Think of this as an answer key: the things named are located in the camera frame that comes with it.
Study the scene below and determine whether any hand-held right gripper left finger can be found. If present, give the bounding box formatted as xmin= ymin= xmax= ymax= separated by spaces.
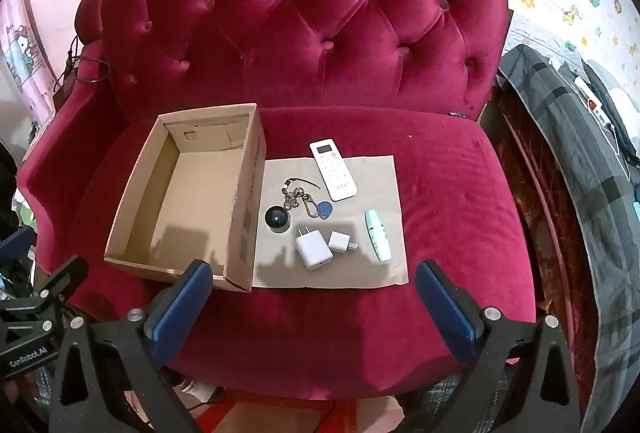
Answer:
xmin=47 ymin=259 xmax=213 ymax=433

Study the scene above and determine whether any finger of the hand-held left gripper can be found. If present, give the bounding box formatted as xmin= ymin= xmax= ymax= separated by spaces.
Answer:
xmin=32 ymin=255 xmax=90 ymax=304
xmin=0 ymin=225 xmax=36 ymax=274

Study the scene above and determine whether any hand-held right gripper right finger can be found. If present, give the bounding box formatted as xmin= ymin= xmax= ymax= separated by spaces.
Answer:
xmin=405 ymin=259 xmax=583 ymax=433

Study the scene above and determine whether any light green small bottle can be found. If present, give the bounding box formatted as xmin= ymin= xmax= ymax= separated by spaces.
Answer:
xmin=363 ymin=209 xmax=392 ymax=263

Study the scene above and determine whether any cardboard box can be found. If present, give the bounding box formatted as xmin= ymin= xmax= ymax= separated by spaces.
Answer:
xmin=103 ymin=102 xmax=266 ymax=292

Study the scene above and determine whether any small white plug charger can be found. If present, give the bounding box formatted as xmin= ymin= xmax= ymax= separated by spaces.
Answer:
xmin=327 ymin=231 xmax=359 ymax=256

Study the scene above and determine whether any large white plug charger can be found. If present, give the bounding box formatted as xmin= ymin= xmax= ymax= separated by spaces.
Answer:
xmin=295 ymin=226 xmax=333 ymax=271

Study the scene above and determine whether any metal keychain with blue fob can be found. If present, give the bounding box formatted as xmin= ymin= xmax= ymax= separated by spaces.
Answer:
xmin=280 ymin=176 xmax=336 ymax=220

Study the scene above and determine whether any white remote control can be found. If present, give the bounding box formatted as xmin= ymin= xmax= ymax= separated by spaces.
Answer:
xmin=309 ymin=139 xmax=359 ymax=202

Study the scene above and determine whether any dark red patterned rug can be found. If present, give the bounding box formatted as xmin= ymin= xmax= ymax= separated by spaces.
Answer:
xmin=492 ymin=88 xmax=601 ymax=394

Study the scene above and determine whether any black round dome gadget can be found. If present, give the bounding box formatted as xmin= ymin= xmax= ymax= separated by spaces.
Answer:
xmin=263 ymin=204 xmax=290 ymax=232

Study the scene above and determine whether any flat brown cardboard sheet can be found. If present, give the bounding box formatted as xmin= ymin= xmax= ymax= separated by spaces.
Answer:
xmin=251 ymin=155 xmax=410 ymax=290

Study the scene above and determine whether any pink cartoon print curtain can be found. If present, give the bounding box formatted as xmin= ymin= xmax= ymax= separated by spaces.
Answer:
xmin=0 ymin=0 xmax=56 ymax=148

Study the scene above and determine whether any grey plaid blanket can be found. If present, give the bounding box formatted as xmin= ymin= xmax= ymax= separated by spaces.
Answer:
xmin=497 ymin=44 xmax=640 ymax=433

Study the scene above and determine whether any white power strip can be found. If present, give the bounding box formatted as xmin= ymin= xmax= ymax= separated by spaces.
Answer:
xmin=574 ymin=77 xmax=613 ymax=126

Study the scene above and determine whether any red velvet tufted sofa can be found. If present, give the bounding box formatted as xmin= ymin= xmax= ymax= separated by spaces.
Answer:
xmin=15 ymin=0 xmax=551 ymax=401

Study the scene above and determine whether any thin dark cable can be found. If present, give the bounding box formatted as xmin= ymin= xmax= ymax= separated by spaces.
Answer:
xmin=62 ymin=34 xmax=111 ymax=86

